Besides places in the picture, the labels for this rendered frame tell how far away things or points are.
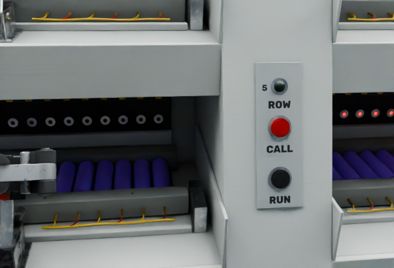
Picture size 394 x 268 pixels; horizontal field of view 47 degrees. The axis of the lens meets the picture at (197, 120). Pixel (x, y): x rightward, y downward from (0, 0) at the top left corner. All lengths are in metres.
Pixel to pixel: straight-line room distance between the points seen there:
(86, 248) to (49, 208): 0.06
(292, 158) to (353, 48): 0.11
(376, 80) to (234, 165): 0.15
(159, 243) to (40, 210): 0.12
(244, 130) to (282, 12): 0.10
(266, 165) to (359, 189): 0.14
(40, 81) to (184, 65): 0.12
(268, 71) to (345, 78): 0.07
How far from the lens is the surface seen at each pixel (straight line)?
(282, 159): 0.39
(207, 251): 0.42
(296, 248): 0.42
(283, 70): 0.39
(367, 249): 0.46
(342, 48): 0.41
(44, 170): 0.27
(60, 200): 0.46
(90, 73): 0.38
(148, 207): 0.45
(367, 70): 0.43
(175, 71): 0.38
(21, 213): 0.45
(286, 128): 0.38
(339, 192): 0.49
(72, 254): 0.43
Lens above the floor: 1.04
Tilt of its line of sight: 4 degrees down
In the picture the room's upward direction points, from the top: 1 degrees counter-clockwise
